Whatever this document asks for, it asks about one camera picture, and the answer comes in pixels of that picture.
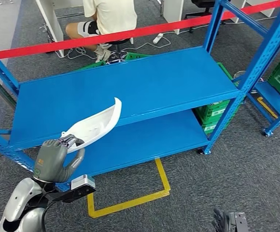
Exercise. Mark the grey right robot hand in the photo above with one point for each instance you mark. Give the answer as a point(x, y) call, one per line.
point(220, 221)

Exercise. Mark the white curved plastic part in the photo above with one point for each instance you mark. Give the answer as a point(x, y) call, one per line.
point(93, 128)

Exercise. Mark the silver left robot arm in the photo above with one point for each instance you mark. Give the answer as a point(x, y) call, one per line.
point(19, 198)

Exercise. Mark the blue metal shelf rack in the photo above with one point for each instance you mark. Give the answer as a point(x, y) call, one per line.
point(130, 83)
point(272, 96)

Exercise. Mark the chrome round base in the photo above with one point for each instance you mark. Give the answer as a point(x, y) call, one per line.
point(238, 73)

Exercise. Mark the white power strip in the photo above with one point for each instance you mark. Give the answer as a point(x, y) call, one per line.
point(158, 38)

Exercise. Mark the white desk panel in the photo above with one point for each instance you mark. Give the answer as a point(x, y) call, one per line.
point(172, 12)
point(268, 12)
point(51, 19)

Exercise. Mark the black office chair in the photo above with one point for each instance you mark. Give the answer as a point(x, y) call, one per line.
point(202, 3)

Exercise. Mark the red barrier belt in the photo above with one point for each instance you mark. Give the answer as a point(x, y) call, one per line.
point(130, 33)

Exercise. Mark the black round stool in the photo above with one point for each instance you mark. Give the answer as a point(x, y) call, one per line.
point(117, 41)

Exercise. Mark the person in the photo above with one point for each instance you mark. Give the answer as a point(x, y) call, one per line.
point(113, 16)

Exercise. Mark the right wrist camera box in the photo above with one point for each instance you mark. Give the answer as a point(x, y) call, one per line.
point(238, 222)

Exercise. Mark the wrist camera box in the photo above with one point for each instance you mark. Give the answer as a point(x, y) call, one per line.
point(238, 222)
point(81, 185)

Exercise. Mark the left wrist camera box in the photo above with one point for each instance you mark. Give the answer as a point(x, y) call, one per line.
point(81, 185)

